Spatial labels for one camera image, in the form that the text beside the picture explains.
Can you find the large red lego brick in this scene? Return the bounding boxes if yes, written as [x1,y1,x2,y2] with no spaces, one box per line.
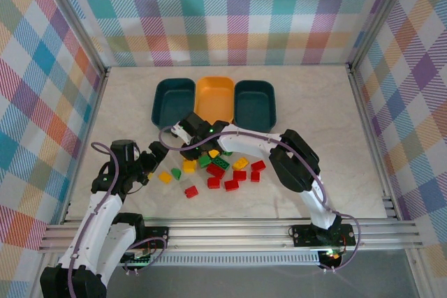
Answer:
[206,163,226,177]

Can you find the orange-yellow plastic bin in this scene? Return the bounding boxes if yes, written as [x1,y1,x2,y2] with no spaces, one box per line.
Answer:
[194,76,235,126]

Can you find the dark teal plastic bin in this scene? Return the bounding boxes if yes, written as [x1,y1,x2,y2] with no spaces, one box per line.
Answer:
[233,80,279,134]
[150,77,197,134]

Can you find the circuit board with green lights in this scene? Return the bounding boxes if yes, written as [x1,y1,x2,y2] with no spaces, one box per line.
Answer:
[120,249,154,266]

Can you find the circuit board with yellow plug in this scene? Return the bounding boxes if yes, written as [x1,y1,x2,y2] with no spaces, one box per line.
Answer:
[320,247,346,266]

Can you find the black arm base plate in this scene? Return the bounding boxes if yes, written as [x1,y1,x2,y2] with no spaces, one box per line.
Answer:
[142,226,170,250]
[291,223,356,247]

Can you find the aluminium side rail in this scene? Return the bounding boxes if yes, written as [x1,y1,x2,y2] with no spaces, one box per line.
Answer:
[59,67,112,225]
[345,64,402,222]

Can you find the aluminium mounting rail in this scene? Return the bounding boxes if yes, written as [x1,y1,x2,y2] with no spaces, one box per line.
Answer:
[37,217,424,254]

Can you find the slotted grey cable duct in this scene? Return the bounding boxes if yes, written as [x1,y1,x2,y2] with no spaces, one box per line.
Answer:
[120,254,322,267]

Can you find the purple cable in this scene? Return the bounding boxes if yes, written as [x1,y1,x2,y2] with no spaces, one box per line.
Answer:
[159,125,362,273]
[68,141,168,298]

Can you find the aluminium frame post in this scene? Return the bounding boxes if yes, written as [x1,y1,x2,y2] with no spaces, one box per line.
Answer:
[345,0,420,75]
[41,0,110,79]

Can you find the aluminium frame leg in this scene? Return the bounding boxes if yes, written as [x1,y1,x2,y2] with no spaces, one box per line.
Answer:
[406,247,432,298]
[29,252,57,298]

